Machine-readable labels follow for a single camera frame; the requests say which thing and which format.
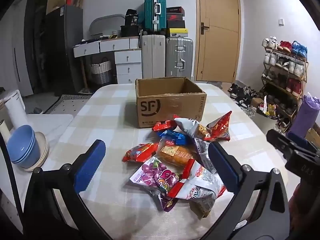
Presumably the black and white patterned rug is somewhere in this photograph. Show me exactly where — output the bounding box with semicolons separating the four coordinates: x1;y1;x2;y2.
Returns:
44;94;93;115

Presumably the red cone snack bag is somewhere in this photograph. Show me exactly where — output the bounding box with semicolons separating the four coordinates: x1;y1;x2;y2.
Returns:
207;111;233;142

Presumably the black cable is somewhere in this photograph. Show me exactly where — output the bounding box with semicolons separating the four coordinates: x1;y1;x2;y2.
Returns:
0;130;24;230

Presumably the shoe rack with shoes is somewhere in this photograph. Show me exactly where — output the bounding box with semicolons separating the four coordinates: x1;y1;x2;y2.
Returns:
261;37;308;128

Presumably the dark grey refrigerator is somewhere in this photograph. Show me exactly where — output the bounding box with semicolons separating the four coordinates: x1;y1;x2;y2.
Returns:
45;5;83;96

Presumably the large white red snack bag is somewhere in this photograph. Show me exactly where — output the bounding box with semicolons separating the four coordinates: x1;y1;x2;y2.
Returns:
167;159;227;205

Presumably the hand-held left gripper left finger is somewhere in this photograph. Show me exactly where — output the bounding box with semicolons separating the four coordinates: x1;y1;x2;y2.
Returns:
24;139;113;240

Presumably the beige suitcase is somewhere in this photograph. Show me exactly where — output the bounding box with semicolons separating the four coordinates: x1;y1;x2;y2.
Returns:
141;34;166;79

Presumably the white cylindrical appliance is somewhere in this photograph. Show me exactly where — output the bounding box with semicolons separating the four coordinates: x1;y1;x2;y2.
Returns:
4;89;28;131

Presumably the black paper bag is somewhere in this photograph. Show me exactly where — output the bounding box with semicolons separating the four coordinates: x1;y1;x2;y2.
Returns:
124;9;139;26

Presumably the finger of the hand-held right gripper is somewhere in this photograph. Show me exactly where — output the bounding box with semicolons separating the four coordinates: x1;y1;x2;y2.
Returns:
266;129;304;164
287;132;320;154

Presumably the red packet with black stripe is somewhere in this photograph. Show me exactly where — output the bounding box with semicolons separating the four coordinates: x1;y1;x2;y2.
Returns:
152;119;178;132

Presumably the brown bread cake packet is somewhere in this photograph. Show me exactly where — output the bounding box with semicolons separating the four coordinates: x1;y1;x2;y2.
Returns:
156;140;198;168

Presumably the grey oval board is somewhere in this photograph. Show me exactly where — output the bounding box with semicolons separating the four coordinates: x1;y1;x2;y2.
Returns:
89;14;125;37

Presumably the blue cookie packet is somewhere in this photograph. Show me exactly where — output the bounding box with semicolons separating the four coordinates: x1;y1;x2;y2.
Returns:
159;129;193;146

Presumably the plain black shoe box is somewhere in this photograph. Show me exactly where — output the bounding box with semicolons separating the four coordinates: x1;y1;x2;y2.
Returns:
167;20;186;29

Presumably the white dresser with drawers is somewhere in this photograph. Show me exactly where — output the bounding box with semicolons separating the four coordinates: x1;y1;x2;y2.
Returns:
73;36;143;84

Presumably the brown cardboard box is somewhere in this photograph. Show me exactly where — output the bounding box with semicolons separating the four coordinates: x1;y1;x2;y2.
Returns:
135;77;207;129

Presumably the wooden door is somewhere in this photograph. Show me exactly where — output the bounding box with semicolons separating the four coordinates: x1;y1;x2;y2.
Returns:
195;0;242;83

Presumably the person's right hand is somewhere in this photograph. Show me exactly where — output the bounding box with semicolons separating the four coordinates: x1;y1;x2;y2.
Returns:
287;182;304;230

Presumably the purple rolled mat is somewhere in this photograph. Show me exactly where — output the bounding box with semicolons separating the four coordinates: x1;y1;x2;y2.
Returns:
289;92;320;138

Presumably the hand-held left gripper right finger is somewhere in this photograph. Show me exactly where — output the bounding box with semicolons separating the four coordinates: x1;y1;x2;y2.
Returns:
201;142;292;240

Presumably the silver suitcase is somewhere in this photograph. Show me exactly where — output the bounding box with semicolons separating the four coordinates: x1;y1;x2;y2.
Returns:
165;37;194;78

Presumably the white wardrobe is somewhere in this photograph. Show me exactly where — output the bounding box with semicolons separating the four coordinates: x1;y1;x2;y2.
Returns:
0;0;34;98

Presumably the checked tablecloth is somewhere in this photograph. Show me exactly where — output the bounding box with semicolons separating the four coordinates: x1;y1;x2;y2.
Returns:
0;82;302;240

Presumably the bag of colourful wrappers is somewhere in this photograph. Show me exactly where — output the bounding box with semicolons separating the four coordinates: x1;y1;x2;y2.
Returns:
259;97;277;118

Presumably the teal suitcase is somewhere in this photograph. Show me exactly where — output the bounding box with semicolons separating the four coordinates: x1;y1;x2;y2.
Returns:
144;0;167;31

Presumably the woven laundry basket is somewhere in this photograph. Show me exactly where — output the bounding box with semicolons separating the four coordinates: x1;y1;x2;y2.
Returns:
90;57;112;85

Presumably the purple grape candy bag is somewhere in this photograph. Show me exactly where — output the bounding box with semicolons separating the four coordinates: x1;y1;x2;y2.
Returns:
129;156;181;212

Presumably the white noodle snack bag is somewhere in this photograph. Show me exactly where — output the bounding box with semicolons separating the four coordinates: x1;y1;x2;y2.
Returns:
174;117;218;173

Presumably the white marble side table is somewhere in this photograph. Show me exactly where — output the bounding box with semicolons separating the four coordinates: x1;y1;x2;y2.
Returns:
24;114;74;157

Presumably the pile of shoes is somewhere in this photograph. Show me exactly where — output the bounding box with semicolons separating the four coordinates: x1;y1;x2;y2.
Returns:
227;82;258;108

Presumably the small red orange packet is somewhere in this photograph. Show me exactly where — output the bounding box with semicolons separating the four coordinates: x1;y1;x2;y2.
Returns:
122;142;161;163

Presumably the beige plate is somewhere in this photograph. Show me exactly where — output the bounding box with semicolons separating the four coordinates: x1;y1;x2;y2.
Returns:
24;131;49;172

